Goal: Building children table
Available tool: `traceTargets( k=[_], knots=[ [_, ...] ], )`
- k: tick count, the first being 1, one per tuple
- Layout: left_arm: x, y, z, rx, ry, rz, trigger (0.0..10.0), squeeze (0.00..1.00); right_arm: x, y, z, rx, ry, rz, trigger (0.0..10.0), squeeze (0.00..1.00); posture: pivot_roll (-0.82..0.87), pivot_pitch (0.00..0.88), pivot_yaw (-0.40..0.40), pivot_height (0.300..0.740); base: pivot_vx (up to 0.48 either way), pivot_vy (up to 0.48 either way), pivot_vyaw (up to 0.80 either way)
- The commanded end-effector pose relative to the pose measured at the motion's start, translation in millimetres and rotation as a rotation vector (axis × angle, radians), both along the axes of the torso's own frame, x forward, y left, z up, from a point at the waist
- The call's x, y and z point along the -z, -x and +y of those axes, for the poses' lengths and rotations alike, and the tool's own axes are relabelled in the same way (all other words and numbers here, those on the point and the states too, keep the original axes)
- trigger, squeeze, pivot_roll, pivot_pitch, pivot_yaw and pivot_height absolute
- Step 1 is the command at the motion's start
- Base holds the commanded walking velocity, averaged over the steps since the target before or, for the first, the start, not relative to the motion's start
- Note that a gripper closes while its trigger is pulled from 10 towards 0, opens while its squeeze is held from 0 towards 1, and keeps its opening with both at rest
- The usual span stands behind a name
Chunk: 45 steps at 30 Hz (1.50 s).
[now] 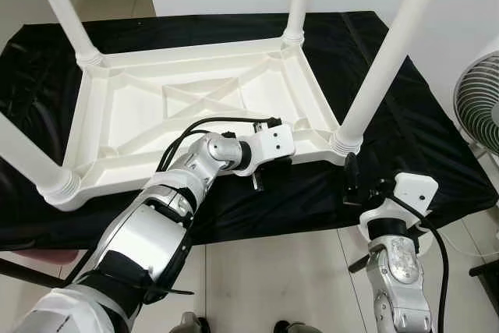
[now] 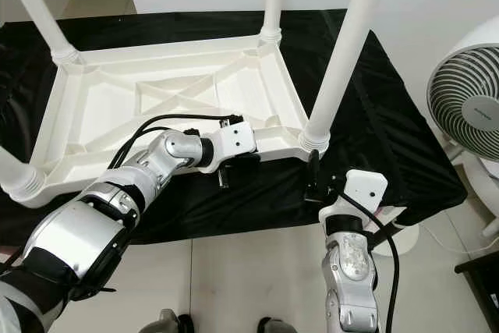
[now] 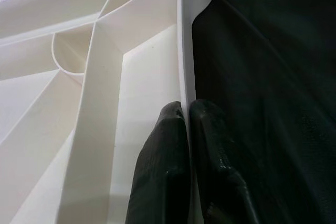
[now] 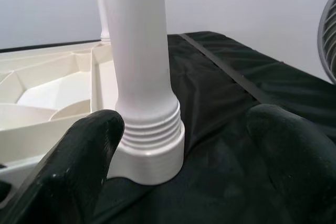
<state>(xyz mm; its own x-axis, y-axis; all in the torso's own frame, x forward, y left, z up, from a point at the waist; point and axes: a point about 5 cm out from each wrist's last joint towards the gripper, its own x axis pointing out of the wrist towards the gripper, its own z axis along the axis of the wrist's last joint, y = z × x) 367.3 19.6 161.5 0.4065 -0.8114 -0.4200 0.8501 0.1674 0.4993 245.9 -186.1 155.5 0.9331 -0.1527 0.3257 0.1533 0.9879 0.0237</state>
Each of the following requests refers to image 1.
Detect white plastic table top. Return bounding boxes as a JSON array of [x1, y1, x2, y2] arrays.
[[43, 33, 363, 213]]

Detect black tablecloth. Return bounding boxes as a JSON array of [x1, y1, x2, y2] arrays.
[[0, 12, 498, 252]]

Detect white floor fan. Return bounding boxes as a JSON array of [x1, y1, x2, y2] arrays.
[[455, 41, 499, 154]]

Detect robot right leg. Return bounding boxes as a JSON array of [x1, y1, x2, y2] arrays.
[[273, 319, 313, 333]]

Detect robot leg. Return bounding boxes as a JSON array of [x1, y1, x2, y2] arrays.
[[273, 319, 313, 333], [170, 311, 210, 333]]

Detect robot left leg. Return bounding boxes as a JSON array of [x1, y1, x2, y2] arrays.
[[170, 311, 210, 333]]

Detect dark pink stool seat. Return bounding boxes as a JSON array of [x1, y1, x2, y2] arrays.
[[0, 249, 48, 260]]

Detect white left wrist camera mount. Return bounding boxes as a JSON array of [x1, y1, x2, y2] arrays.
[[238, 122, 296, 170]]

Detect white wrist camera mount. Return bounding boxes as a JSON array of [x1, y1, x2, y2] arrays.
[[238, 122, 296, 170], [360, 173, 439, 228]]

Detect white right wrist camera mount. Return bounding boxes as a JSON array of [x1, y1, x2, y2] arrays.
[[360, 173, 439, 228]]

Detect black table frame leg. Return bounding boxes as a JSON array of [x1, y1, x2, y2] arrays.
[[0, 259, 71, 289], [349, 251, 375, 274]]

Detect round extension cord reel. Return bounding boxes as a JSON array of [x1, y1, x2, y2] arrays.
[[413, 220, 439, 256]]

